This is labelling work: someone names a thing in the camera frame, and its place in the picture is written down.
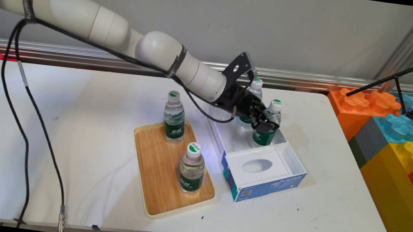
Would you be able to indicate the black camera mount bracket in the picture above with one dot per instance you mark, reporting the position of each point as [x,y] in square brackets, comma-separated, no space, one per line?
[237,67]

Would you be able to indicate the wooden tray with cream rim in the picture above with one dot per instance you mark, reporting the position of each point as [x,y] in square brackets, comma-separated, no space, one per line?
[162,165]

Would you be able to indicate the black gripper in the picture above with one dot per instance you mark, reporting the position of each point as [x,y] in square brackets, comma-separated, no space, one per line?
[243,102]

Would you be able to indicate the horizontal aluminium rail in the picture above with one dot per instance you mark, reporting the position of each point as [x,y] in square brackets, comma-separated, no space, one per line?
[81,56]

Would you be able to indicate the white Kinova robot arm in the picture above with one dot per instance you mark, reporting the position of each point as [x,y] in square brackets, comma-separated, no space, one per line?
[67,10]

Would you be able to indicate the orange foam block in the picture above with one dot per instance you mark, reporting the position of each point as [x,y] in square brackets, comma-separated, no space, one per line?
[355,109]

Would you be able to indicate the grey foam block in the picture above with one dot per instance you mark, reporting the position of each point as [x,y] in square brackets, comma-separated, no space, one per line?
[367,136]

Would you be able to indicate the water bottle with green label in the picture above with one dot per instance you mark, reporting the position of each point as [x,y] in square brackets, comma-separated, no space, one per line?
[264,138]
[174,122]
[256,88]
[191,172]

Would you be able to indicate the blue and white cardboard box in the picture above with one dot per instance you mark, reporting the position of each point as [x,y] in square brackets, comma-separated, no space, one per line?
[262,169]

